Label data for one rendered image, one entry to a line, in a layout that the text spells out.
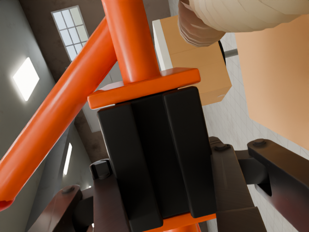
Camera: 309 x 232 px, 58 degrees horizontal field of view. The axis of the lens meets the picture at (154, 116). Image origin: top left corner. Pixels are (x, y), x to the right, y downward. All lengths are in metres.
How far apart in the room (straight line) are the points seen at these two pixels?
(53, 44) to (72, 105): 8.81
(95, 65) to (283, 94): 0.19
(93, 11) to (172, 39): 6.68
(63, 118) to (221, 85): 1.76
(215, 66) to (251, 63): 1.60
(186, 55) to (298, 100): 1.71
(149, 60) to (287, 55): 0.15
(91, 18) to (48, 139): 8.46
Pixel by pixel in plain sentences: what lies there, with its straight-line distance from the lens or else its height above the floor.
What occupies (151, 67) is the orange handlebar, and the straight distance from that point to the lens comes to 0.15.
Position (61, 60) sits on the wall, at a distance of 9.11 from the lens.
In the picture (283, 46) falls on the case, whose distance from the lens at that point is 0.28.
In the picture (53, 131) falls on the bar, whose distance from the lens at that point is 0.19.
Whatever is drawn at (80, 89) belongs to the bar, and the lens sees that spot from 0.18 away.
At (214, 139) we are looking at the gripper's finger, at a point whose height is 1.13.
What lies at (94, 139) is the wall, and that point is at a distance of 10.42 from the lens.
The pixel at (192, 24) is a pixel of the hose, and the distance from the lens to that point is 0.20.
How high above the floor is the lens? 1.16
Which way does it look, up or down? level
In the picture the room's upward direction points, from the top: 104 degrees counter-clockwise
